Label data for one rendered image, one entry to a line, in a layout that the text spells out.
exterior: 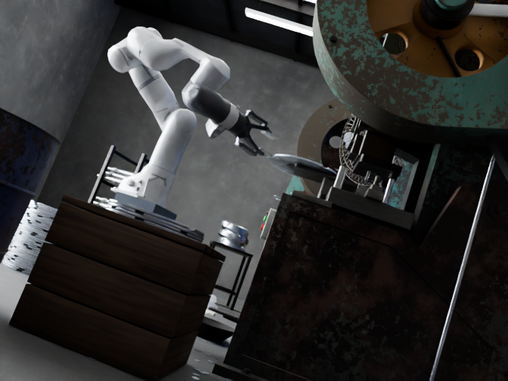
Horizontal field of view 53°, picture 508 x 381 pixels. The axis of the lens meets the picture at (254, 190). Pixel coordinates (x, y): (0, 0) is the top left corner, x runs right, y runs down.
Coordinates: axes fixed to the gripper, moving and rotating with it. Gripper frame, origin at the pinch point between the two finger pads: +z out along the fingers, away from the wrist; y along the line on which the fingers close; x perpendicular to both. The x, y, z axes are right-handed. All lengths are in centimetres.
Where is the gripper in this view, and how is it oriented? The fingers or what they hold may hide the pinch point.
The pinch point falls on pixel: (267, 144)
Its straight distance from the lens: 185.3
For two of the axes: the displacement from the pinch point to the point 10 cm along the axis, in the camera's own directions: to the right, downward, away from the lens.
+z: 6.2, 3.5, 7.0
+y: 3.2, -9.3, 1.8
